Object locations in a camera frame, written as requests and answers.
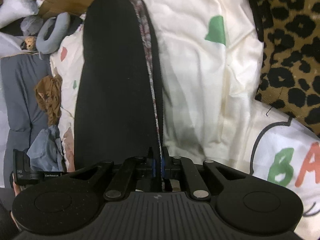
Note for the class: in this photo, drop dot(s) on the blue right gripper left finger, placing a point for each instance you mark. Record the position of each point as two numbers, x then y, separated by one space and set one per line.
152 164

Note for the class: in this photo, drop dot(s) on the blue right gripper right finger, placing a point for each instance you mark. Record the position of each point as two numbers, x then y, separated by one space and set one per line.
165 162

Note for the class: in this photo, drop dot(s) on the black bear-pattern shorts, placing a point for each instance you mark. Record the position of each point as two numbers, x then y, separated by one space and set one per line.
119 108

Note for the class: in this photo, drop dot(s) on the person's left hand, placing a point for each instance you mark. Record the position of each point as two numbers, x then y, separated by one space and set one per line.
17 190

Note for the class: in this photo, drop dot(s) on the grey-blue blanket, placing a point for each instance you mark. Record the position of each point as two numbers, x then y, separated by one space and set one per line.
20 74

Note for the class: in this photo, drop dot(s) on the brown crumpled garment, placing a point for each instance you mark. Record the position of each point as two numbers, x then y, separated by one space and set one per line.
48 96

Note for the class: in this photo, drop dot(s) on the cream bear print duvet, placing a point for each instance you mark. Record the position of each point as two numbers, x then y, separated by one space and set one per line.
211 60

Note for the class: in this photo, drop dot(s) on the light blue neck pillow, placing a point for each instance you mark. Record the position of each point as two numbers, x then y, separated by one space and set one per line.
46 46

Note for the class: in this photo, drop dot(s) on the small plush bear toy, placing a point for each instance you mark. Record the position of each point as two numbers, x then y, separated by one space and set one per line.
29 43

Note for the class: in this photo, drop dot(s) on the black cloth under pillow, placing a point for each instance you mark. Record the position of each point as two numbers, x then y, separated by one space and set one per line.
75 23

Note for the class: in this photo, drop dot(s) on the clear plastic bag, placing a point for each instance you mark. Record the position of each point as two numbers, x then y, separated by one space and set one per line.
12 10

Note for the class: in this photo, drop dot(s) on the leopard print garment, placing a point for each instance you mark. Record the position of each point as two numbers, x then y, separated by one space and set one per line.
289 76

